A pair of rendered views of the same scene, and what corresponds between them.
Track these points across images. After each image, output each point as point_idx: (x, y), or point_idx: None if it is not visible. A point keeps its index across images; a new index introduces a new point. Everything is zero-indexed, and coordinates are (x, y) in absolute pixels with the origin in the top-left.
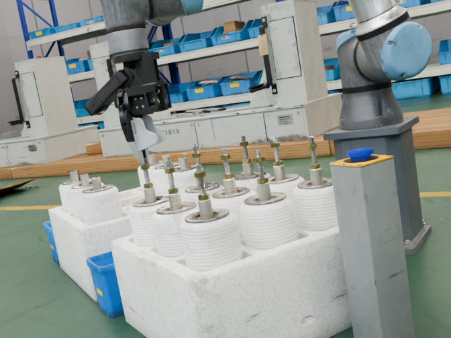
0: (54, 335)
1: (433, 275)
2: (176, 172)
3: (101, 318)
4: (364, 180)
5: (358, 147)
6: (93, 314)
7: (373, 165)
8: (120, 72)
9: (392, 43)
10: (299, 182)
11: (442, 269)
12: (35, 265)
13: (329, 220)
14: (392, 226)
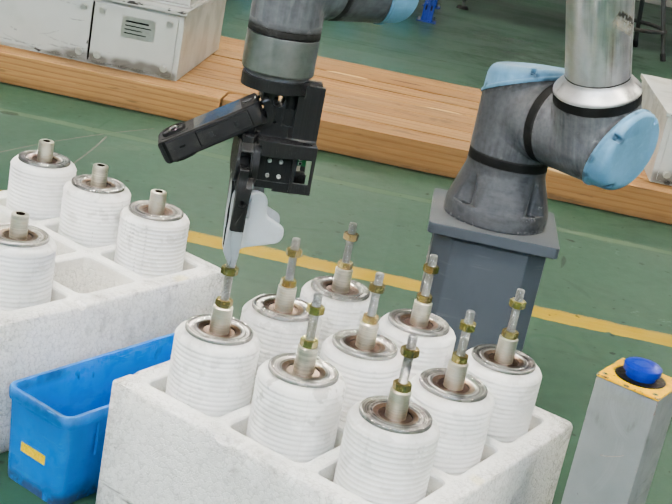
0: None
1: (560, 490)
2: (151, 221)
3: (30, 502)
4: (654, 419)
5: (480, 259)
6: (4, 489)
7: (666, 397)
8: (258, 108)
9: (618, 140)
10: (454, 339)
11: (566, 478)
12: None
13: (516, 424)
14: (648, 476)
